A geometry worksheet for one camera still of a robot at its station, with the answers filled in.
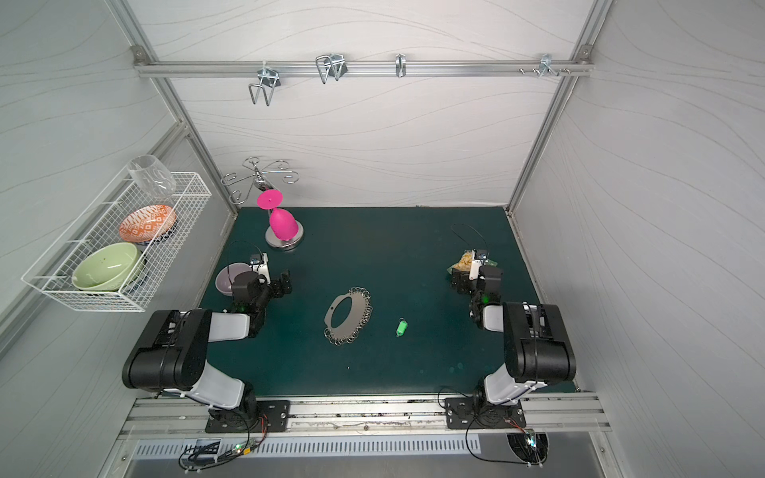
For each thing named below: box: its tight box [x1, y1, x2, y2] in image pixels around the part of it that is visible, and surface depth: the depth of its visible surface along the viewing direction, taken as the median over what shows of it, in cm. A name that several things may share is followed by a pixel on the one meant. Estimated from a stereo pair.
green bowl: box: [71, 241, 140, 291], surface depth 61 cm
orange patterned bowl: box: [119, 204, 178, 244], surface depth 72 cm
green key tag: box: [395, 316, 409, 338], surface depth 90 cm
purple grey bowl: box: [215, 261, 254, 295], surface depth 95 cm
